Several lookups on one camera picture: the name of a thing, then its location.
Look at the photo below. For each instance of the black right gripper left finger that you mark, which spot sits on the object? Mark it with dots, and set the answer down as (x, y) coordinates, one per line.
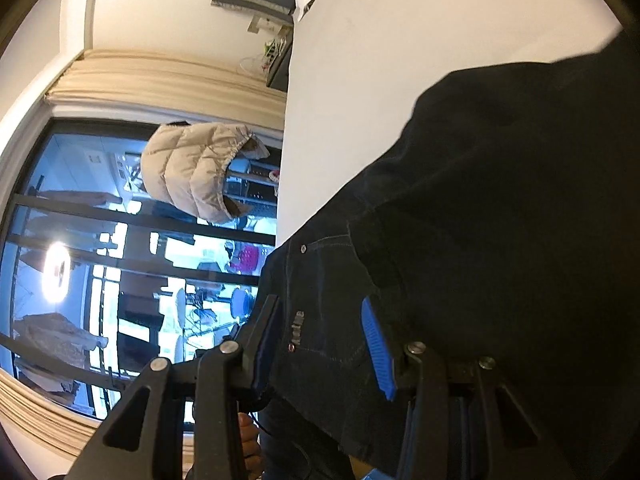
(142, 437)

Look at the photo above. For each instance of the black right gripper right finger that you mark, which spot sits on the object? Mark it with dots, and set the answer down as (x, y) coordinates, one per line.
(462, 421)

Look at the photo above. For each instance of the black denim pants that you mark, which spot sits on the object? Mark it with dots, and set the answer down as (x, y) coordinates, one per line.
(501, 230)

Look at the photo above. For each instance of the person's hand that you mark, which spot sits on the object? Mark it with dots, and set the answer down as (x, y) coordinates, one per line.
(252, 452)

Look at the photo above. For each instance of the black framed window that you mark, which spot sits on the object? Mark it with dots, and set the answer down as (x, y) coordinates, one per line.
(98, 279)

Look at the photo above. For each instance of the red round bag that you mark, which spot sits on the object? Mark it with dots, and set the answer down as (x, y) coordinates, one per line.
(245, 258)

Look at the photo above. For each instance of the beige puffer jacket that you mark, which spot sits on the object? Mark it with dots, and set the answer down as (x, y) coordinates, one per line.
(186, 166)

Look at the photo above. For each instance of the beige curtain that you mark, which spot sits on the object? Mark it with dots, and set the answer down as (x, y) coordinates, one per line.
(160, 80)

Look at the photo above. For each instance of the dark grey nightstand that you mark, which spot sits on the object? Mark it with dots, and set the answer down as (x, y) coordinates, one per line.
(277, 77)

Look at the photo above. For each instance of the white bed mattress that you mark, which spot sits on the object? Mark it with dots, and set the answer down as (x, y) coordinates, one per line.
(358, 66)

